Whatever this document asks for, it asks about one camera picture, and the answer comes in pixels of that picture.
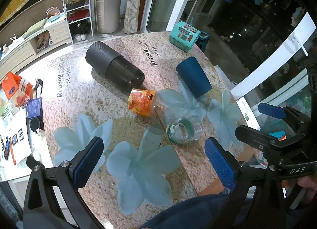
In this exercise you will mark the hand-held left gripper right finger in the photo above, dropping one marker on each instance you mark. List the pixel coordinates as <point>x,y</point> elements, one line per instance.
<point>220,165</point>

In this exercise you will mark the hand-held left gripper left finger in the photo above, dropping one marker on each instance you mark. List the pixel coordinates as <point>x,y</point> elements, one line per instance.
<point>89,161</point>

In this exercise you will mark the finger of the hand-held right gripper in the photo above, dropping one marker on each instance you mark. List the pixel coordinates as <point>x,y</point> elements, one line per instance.
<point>271,110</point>
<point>255,136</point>

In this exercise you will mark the clear plastic cup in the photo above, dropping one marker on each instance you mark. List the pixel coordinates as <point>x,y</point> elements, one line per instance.
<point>185,130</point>

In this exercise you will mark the dark blue cup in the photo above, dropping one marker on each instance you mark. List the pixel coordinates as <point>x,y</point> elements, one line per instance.
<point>194,76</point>

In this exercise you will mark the black thermos cup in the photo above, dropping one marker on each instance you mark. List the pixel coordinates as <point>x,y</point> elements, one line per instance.
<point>112,63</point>

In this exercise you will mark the person's right hand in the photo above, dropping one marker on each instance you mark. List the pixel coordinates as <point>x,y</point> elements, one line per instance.
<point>308,188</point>

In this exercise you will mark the person's blue trouser leg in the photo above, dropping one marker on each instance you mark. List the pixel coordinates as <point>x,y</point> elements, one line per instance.
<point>193,211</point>

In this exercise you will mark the black round lid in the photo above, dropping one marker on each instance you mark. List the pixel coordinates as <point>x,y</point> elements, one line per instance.
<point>35,124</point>

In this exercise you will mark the small blue box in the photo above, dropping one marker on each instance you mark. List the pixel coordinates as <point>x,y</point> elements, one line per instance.
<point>34,109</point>

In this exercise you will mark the white printed paper sheet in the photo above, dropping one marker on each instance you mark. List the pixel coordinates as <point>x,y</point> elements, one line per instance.
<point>14,125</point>

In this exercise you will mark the dark blue bag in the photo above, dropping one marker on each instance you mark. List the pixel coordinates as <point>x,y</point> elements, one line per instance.
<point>203,39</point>

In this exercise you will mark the orange snack packet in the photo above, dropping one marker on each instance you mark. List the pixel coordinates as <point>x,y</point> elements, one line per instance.
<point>13,86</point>

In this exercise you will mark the teal tissue pack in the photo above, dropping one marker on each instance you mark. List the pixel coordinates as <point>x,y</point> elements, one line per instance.
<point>184,36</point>

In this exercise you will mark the white shoes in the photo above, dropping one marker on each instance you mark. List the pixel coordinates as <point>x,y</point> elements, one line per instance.
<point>80,37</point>

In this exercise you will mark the white low cabinet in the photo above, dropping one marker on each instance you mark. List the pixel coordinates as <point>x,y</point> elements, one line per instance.
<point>24,50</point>

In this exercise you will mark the green cushion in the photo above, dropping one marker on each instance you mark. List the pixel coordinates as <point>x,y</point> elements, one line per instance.
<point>34,28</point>

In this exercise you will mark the grey tower air conditioner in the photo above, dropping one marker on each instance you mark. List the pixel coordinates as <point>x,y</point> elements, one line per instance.
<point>109,1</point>

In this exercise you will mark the patterned beige curtain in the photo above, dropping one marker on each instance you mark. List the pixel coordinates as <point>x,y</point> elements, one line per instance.
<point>135,1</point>

